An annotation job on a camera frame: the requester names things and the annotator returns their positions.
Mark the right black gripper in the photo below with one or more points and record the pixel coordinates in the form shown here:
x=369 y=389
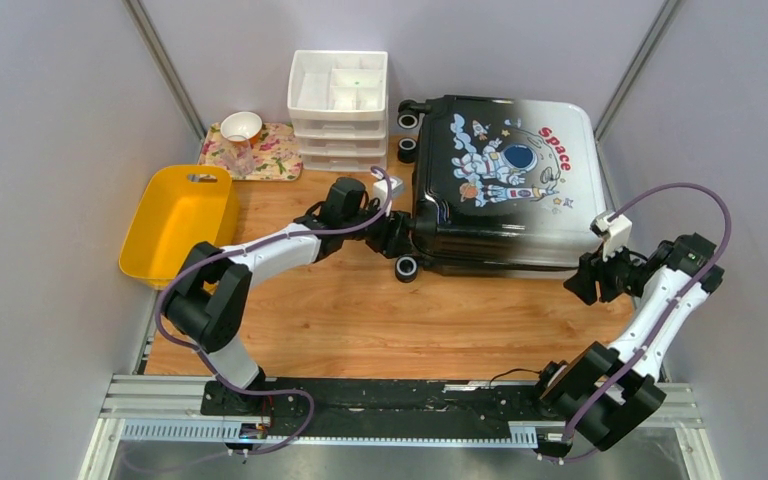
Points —
x=592 y=268

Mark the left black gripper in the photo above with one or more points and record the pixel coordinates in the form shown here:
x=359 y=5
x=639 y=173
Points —
x=394 y=241

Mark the white black space suitcase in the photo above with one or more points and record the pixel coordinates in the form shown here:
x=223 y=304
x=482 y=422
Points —
x=500 y=187

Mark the yellow plastic basket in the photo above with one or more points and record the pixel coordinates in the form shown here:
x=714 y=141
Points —
x=181 y=206

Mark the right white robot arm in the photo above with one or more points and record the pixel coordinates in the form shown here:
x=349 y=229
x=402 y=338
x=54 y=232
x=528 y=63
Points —
x=610 y=389

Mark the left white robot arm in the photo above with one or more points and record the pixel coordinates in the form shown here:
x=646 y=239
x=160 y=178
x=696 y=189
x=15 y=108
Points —
x=206 y=300

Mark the floral serving tray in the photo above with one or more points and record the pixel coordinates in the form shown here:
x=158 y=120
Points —
x=275 y=149

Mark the white plastic drawer organizer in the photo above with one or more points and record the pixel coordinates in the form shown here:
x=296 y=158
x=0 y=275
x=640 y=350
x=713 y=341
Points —
x=337 y=103

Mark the clear drinking glass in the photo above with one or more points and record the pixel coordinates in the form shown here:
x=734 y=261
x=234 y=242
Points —
x=241 y=160

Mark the white orange bowl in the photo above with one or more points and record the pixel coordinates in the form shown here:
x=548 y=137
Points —
x=241 y=127

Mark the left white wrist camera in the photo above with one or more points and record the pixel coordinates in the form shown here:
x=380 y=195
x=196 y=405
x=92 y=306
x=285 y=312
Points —
x=386 y=191

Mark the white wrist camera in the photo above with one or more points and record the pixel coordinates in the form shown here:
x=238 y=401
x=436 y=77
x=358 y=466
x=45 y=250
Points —
x=614 y=231
x=386 y=191

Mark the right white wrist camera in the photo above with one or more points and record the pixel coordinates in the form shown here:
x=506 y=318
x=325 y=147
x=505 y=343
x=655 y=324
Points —
x=614 y=231

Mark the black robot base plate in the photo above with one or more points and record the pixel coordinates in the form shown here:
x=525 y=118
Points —
x=369 y=412

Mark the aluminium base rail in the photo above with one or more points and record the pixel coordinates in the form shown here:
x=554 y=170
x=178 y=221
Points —
x=162 y=408

